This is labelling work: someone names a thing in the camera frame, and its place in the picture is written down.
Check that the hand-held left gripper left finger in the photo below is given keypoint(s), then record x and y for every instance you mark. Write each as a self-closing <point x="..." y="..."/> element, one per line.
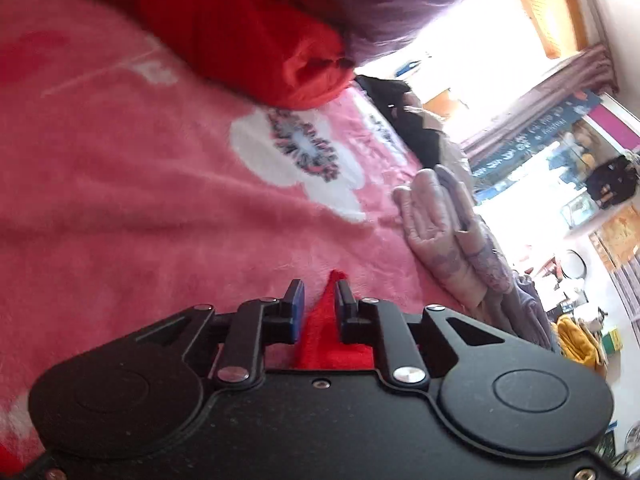
<point x="296" y="310"/>

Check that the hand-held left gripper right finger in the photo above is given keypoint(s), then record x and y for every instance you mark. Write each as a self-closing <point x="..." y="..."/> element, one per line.
<point x="344" y="310"/>

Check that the red knit sweater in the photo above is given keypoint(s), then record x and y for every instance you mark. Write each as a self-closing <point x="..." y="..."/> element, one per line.
<point x="320" y="340"/>

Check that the purple patterned folded garment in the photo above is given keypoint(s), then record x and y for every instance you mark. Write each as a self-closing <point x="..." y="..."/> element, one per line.
<point x="480" y="240"/>

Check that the lavender folded trousers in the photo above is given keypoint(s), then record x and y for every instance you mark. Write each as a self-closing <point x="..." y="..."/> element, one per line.
<point x="530" y="310"/>

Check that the pink floral blanket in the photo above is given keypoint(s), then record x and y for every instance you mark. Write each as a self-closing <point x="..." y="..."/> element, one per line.
<point x="150" y="185"/>

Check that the black crumpled garment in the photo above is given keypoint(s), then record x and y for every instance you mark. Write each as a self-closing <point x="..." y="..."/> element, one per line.
<point x="405" y="110"/>

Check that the cardboard box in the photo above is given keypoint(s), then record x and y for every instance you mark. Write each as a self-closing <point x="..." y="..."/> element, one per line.
<point x="442" y="100"/>

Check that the yellow folded garment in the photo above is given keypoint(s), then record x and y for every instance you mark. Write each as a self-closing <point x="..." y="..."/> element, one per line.
<point x="580" y="340"/>

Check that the dark blue hanging banner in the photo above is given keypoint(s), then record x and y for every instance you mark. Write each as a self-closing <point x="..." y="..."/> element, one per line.
<point x="530" y="145"/>

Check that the red quilt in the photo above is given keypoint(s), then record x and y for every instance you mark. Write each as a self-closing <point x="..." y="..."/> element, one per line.
<point x="240" y="25"/>

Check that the pink curtain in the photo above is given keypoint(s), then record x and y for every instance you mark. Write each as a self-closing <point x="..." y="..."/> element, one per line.
<point x="550" y="95"/>

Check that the hanging dark socks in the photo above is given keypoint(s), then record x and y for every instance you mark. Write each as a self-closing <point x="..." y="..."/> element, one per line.
<point x="612" y="180"/>

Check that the purple duvet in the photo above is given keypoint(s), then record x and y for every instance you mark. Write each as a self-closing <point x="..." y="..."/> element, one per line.
<point x="400" y="0"/>

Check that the orange wall poster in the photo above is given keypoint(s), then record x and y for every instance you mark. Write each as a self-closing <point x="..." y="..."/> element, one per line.
<point x="617" y="237"/>

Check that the wooden window frame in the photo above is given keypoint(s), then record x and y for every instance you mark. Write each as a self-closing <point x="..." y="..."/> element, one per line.
<point x="545" y="0"/>

